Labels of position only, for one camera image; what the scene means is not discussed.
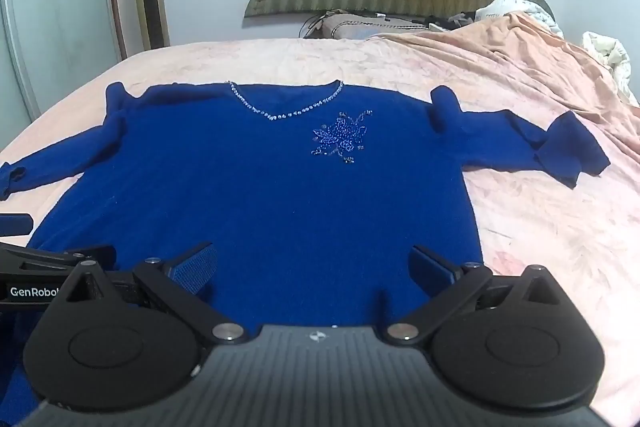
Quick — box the white crumpled quilt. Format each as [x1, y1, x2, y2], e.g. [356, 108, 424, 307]
[474, 0, 564, 38]

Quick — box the pink floral bed sheet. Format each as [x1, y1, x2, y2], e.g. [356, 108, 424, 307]
[1, 37, 639, 426]

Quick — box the black clothes pile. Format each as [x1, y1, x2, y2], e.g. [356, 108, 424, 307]
[424, 11, 476, 32]

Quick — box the cream fluffy blanket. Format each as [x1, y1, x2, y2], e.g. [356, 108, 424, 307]
[582, 31, 639, 107]

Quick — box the peach orange blanket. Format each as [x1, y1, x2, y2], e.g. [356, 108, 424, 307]
[380, 12, 639, 160]

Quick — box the blue beaded knit sweater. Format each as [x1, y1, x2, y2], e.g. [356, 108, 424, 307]
[0, 79, 612, 423]

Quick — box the frosted glass wardrobe door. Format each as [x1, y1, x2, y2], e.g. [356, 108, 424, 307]
[1, 0, 122, 119]

